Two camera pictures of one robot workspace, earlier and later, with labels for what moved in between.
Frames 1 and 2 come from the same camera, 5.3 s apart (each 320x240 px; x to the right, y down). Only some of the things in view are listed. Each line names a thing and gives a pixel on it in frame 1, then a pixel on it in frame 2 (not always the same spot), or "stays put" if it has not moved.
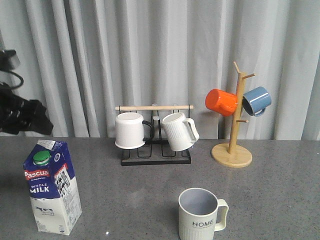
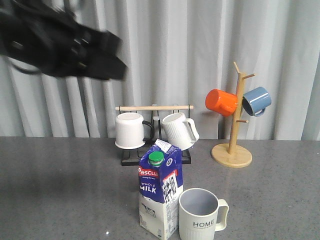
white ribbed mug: x=179 y=133 stays put
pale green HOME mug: x=198 y=222 stays put
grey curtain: x=80 y=59 stays put
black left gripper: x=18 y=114 to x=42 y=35
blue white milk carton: x=52 y=186 to x=160 y=176
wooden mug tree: x=232 y=155 stays put
